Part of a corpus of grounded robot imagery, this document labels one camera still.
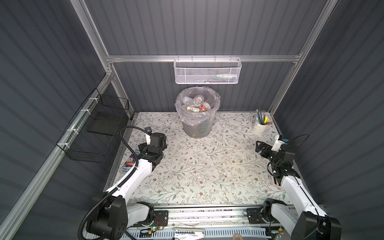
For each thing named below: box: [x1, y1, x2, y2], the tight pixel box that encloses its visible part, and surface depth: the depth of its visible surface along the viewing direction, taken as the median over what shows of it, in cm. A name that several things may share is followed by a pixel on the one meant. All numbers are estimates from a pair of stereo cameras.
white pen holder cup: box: [252, 119, 269, 136], surface depth 105 cm
